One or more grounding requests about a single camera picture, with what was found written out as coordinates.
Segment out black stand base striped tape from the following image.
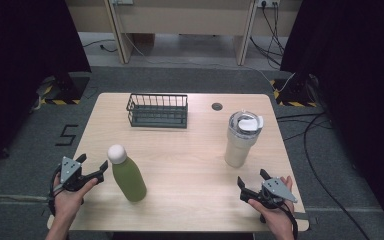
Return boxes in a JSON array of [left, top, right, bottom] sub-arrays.
[[269, 73, 318, 108], [35, 71, 92, 106]]

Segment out thin white floor cable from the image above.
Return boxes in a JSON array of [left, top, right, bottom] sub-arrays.
[[122, 32, 296, 94]]

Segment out cream tumbler with clear lid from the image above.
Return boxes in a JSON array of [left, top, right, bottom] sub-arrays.
[[223, 109, 265, 169]]

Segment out person's left hand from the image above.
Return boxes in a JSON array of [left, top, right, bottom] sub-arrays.
[[52, 175, 100, 220]]

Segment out long black floor cables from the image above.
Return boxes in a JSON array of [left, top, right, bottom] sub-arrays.
[[275, 111, 372, 240]]

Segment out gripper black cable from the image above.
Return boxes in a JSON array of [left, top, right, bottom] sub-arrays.
[[47, 165, 64, 218], [279, 201, 300, 240]]

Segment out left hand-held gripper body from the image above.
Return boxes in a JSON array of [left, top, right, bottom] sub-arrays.
[[51, 156, 88, 193]]

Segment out short black floor cable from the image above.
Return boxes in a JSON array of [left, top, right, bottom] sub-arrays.
[[81, 38, 119, 54]]

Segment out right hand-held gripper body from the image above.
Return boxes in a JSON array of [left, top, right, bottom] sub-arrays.
[[246, 176, 299, 211]]

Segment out black cables from wall socket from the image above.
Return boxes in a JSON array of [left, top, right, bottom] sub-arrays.
[[248, 0, 286, 70]]

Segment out green bottle with white cap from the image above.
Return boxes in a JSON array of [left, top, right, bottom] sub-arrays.
[[106, 143, 148, 203]]

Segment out person's right hand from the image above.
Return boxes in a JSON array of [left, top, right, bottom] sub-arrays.
[[247, 175, 297, 235]]

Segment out black curtain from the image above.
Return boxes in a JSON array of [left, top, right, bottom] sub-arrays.
[[279, 0, 384, 238], [0, 0, 92, 174]]

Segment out white wall socket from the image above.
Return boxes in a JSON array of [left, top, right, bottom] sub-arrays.
[[256, 0, 282, 9]]

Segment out beige wooden desk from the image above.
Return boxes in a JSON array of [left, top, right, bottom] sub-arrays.
[[64, 0, 304, 67]]

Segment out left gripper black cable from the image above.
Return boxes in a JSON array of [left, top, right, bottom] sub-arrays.
[[47, 165, 64, 218]]

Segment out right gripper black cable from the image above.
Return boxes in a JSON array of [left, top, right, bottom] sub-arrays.
[[279, 201, 300, 240]]

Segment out dark wire basket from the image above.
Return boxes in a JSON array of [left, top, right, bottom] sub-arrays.
[[125, 92, 189, 130]]

